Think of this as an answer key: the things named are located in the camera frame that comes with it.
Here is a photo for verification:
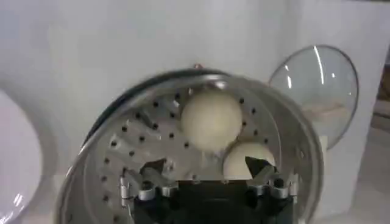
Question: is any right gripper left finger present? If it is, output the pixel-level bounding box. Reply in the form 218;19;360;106
119;158;179;208

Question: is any white plate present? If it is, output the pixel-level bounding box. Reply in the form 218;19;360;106
0;89;44;224

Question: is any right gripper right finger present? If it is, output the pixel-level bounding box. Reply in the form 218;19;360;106
244;155;298;200

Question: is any steel steamer basket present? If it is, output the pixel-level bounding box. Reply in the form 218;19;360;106
54;68;324;224

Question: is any white steamed bun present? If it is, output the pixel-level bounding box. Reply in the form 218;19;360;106
180;90;244;152
222;141;277;180

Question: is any glass steamer lid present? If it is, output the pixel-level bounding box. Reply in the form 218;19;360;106
268;44;360;150

